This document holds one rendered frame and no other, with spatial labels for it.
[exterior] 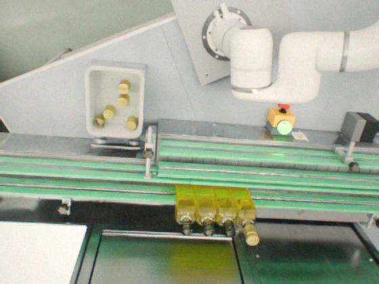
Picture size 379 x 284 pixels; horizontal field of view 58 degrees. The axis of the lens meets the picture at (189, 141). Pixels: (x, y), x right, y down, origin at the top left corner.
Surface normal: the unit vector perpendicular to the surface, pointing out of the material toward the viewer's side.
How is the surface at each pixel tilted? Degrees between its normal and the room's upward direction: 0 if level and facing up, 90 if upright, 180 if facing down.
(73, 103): 0
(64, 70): 0
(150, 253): 90
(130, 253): 90
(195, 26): 4
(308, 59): 15
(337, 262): 90
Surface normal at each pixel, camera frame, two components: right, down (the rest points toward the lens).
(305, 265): 0.09, -0.89
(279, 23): 0.11, 0.42
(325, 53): -0.33, 0.28
